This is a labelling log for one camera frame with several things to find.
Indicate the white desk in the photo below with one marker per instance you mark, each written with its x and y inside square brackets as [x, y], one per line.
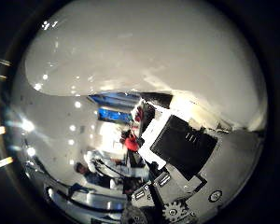
[127, 170]

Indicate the red and white bundle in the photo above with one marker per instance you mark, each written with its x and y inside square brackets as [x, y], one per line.
[137, 113]

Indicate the blue wall screen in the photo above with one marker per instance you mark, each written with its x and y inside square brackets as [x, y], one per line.
[113, 115]

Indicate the seated person in dark clothes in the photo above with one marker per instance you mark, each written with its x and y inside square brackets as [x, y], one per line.
[84, 172]

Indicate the person in red shirt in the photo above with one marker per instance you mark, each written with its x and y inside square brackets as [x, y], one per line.
[132, 143]

